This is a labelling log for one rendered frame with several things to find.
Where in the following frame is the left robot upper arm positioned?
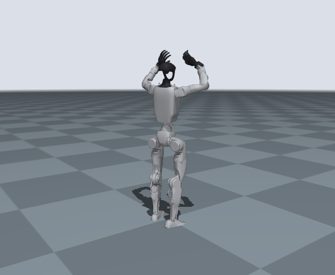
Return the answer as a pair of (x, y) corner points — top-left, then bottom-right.
(142, 80), (156, 95)

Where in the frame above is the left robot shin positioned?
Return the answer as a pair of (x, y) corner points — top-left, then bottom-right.
(150, 174), (161, 215)

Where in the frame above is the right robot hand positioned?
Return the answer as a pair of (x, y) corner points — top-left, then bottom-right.
(182, 50), (204, 68)

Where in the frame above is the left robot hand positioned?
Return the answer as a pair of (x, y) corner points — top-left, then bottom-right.
(156, 50), (171, 67)

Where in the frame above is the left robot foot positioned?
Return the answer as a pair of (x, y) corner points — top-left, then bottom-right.
(151, 211), (165, 221)

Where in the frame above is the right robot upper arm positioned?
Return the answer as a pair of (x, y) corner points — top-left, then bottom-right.
(174, 82), (209, 98)

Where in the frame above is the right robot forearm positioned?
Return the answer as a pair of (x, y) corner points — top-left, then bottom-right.
(196, 65), (208, 85)

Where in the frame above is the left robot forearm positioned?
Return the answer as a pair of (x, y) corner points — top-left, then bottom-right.
(142, 65), (159, 85)

